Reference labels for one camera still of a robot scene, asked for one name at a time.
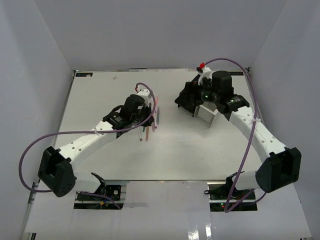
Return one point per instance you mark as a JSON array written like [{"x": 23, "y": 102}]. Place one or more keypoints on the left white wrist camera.
[{"x": 146, "y": 95}]

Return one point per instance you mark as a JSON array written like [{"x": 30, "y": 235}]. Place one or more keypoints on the left blue table label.
[{"x": 84, "y": 74}]

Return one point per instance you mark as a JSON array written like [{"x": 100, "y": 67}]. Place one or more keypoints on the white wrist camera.
[
  {"x": 146, "y": 95},
  {"x": 205, "y": 74}
]

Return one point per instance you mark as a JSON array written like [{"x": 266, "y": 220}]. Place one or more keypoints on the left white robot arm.
[{"x": 58, "y": 166}]

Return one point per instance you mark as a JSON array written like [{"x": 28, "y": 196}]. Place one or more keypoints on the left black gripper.
[{"x": 148, "y": 110}]

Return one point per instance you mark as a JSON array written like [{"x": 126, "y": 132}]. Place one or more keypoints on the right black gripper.
[{"x": 193, "y": 88}]

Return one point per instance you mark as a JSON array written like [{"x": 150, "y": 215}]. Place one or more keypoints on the black slotted container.
[{"x": 188, "y": 106}]

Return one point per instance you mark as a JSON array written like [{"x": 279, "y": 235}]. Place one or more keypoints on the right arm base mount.
[{"x": 218, "y": 191}]

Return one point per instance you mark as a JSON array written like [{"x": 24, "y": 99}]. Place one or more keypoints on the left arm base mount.
[{"x": 96, "y": 193}]

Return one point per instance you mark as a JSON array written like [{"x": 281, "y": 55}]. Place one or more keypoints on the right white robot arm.
[{"x": 280, "y": 165}]

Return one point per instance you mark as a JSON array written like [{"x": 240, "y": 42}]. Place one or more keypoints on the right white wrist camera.
[{"x": 205, "y": 74}]

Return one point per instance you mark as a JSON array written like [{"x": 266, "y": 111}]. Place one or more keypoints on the right blue table label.
[{"x": 236, "y": 73}]

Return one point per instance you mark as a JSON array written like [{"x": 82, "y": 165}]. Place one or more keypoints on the brown capped white marker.
[{"x": 140, "y": 134}]

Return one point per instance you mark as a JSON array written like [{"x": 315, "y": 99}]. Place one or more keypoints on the white slotted container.
[{"x": 207, "y": 112}]

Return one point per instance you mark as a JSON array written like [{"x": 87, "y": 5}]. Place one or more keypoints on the tan pen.
[{"x": 147, "y": 129}]

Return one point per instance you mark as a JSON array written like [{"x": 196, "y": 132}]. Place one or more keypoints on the blue table label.
[
  {"x": 236, "y": 73},
  {"x": 84, "y": 74}
]

